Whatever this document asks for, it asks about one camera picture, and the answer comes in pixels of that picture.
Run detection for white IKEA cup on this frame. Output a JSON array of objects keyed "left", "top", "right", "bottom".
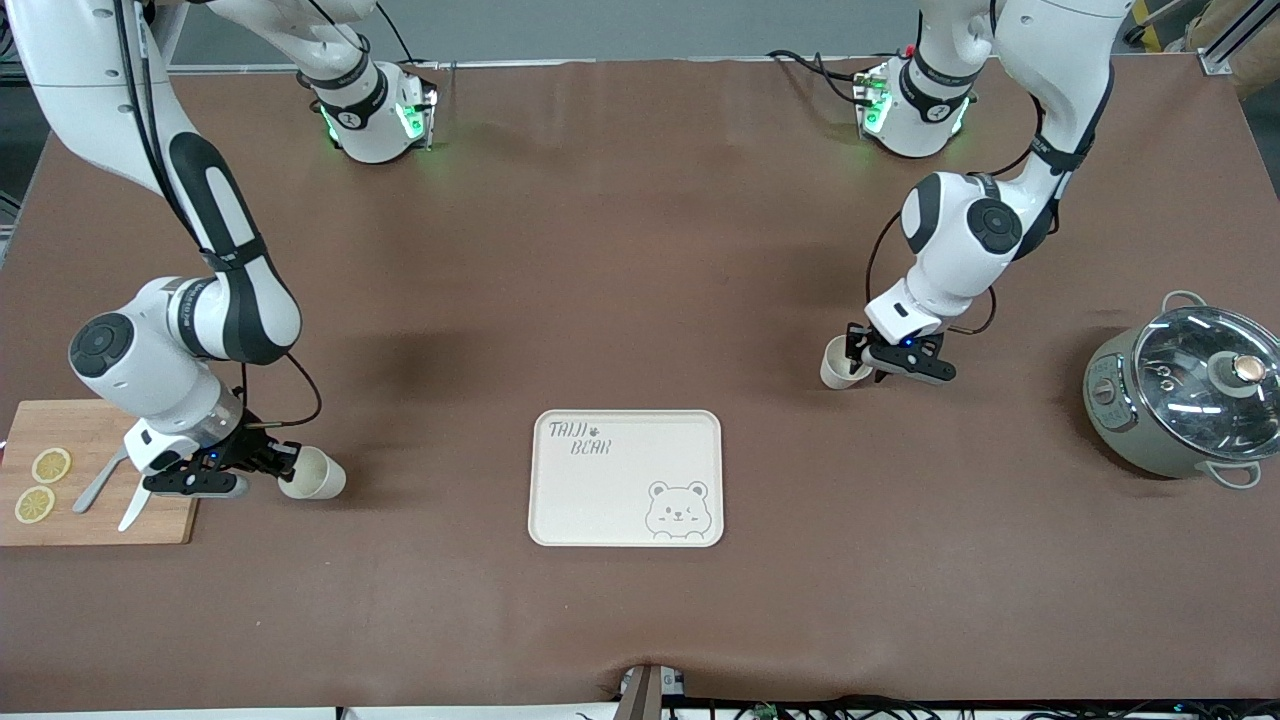
[
  {"left": 820, "top": 335, "right": 874, "bottom": 391},
  {"left": 277, "top": 446, "right": 348, "bottom": 502}
]

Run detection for grey plastic knife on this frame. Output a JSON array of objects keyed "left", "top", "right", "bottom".
[{"left": 72, "top": 450, "right": 129, "bottom": 515}]

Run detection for bamboo cutting board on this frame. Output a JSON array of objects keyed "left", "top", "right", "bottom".
[{"left": 0, "top": 400, "right": 201, "bottom": 547}]

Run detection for brown table cover mat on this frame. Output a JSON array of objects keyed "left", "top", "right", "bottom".
[{"left": 0, "top": 55, "right": 1280, "bottom": 713}]

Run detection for grey-green cooking pot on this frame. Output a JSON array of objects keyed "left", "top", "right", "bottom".
[{"left": 1083, "top": 290, "right": 1280, "bottom": 491}]

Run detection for beige bear print tray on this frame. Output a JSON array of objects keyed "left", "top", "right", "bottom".
[{"left": 527, "top": 408, "right": 725, "bottom": 549}]

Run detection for glass pot lid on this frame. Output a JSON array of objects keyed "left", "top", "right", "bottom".
[{"left": 1135, "top": 307, "right": 1280, "bottom": 461}]

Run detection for brown cardboard box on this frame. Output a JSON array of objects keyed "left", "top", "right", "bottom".
[{"left": 1185, "top": 0, "right": 1280, "bottom": 101}]

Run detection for black left arm base cables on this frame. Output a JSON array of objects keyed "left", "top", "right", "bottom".
[{"left": 767, "top": 48, "right": 881, "bottom": 107}]

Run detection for grey metal table bracket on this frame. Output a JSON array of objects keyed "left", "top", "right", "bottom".
[{"left": 615, "top": 662, "right": 689, "bottom": 720}]

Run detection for aluminium frame profile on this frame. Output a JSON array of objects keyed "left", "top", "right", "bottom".
[{"left": 1198, "top": 0, "right": 1280, "bottom": 77}]

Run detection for black right arm base cable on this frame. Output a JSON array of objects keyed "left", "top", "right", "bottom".
[{"left": 374, "top": 0, "right": 417, "bottom": 67}]

